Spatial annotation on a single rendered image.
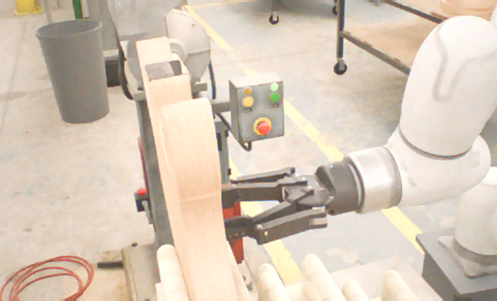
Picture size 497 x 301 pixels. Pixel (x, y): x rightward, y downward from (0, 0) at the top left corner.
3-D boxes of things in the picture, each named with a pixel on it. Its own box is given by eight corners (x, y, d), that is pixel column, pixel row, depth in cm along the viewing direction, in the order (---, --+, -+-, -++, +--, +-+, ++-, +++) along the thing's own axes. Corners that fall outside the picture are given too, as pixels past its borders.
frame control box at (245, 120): (208, 134, 202) (202, 68, 190) (263, 125, 207) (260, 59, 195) (226, 164, 181) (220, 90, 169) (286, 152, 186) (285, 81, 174)
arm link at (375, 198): (370, 188, 85) (334, 196, 84) (371, 135, 81) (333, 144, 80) (399, 219, 77) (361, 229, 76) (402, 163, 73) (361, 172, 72)
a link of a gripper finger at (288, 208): (309, 207, 78) (316, 210, 76) (246, 240, 72) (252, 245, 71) (308, 183, 76) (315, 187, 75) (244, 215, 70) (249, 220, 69)
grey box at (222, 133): (197, 170, 219) (183, 37, 194) (222, 166, 221) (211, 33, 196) (206, 189, 206) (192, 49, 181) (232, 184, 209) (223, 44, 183)
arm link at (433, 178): (364, 173, 87) (379, 111, 77) (450, 153, 89) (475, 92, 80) (395, 227, 79) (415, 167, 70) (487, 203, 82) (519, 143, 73)
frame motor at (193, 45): (120, 65, 198) (109, -8, 186) (192, 54, 204) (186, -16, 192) (134, 104, 163) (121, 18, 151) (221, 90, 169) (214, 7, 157)
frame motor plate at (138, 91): (123, 69, 203) (121, 59, 201) (186, 59, 208) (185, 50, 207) (134, 102, 172) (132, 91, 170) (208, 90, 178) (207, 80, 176)
